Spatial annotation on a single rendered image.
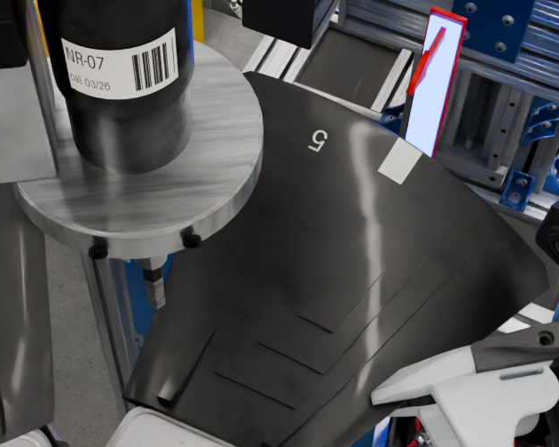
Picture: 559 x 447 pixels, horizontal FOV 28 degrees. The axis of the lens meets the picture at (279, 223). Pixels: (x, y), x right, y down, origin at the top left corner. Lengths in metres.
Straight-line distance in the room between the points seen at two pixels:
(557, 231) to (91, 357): 1.37
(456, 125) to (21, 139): 1.41
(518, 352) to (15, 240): 0.26
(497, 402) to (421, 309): 0.08
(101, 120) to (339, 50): 1.75
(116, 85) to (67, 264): 1.76
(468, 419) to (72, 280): 1.48
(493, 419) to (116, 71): 0.36
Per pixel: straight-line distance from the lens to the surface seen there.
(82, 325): 1.95
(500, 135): 1.63
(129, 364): 1.47
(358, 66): 1.99
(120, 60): 0.25
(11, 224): 0.45
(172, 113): 0.28
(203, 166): 0.29
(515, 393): 0.57
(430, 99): 0.78
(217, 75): 0.31
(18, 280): 0.45
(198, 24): 0.94
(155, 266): 0.35
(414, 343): 0.61
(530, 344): 0.56
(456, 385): 0.57
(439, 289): 0.63
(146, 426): 0.57
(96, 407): 1.88
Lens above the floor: 1.71
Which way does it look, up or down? 57 degrees down
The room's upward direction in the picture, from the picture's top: 3 degrees clockwise
